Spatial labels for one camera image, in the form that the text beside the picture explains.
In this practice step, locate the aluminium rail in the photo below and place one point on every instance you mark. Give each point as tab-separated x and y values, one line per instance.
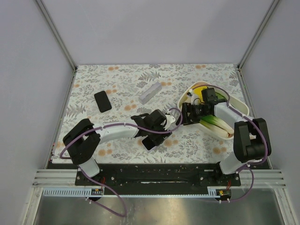
55	177

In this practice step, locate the black smartphone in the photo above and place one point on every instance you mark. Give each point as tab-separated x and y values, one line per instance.
148	144

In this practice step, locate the yellow toy vegetable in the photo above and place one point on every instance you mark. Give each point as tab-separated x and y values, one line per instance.
197	93

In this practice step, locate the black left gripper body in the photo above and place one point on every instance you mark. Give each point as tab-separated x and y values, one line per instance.
162	129

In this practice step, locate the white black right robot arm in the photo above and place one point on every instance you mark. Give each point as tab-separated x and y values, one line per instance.
251	142

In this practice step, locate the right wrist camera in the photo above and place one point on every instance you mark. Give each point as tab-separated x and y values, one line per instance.
194	98

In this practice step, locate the clear acrylic block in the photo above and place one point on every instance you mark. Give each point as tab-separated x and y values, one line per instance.
150	93

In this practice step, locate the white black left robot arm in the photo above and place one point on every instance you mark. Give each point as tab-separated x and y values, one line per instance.
82	141

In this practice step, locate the black phone on table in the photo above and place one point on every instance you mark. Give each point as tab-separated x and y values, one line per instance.
102	101

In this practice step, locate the floral tablecloth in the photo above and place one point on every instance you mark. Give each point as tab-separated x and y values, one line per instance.
113	93

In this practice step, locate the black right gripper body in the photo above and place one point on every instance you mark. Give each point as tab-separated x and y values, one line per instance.
186	114

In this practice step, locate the toy bok choy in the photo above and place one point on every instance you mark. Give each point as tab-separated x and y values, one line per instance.
217	125

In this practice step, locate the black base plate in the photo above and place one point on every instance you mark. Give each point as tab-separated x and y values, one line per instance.
164	179

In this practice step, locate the white oval basket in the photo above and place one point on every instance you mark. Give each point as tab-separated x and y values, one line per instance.
234	102

